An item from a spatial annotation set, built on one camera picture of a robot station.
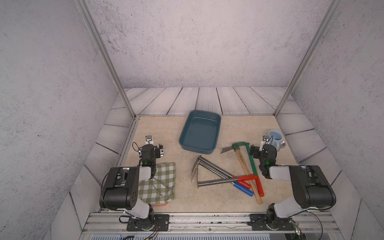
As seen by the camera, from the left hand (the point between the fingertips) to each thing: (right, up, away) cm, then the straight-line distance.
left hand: (153, 144), depth 94 cm
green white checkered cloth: (+7, -23, -10) cm, 26 cm away
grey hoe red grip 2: (+40, -14, -5) cm, 43 cm away
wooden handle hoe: (+53, -3, +5) cm, 53 cm away
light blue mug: (+81, +5, +7) cm, 81 cm away
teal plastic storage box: (+30, +8, +15) cm, 34 cm away
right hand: (+68, 0, -1) cm, 68 cm away
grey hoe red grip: (+43, -18, -11) cm, 48 cm away
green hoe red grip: (+62, -22, -10) cm, 67 cm away
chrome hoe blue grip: (+50, -21, -11) cm, 55 cm away
